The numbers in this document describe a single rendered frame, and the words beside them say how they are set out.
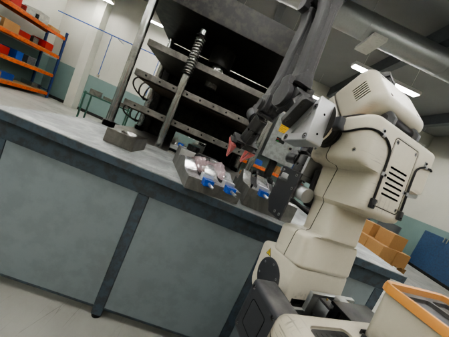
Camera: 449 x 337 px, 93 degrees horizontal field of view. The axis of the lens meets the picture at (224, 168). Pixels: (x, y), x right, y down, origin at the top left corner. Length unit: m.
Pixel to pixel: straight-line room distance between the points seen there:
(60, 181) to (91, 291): 0.54
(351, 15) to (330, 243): 4.22
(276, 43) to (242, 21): 0.29
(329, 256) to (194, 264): 0.65
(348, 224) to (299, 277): 0.20
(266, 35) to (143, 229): 1.56
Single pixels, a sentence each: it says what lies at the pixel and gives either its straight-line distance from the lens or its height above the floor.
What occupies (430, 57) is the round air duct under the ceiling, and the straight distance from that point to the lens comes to 5.16.
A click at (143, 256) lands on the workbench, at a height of 0.39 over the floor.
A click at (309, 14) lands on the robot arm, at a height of 1.54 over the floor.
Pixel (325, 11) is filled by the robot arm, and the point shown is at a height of 1.52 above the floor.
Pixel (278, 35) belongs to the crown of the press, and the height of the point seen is 1.93.
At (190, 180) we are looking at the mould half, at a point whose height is 0.84.
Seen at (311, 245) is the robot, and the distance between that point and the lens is 0.64.
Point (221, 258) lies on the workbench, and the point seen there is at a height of 0.52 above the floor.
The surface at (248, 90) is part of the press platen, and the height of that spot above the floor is 1.51.
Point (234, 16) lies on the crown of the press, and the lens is 1.90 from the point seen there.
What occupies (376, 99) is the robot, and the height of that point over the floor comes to 1.28.
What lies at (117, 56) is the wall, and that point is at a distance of 9.11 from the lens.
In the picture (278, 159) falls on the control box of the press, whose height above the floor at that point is 1.10.
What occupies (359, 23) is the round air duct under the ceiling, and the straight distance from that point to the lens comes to 4.67.
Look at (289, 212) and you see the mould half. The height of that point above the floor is 0.85.
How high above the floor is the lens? 1.03
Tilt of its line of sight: 6 degrees down
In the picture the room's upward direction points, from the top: 24 degrees clockwise
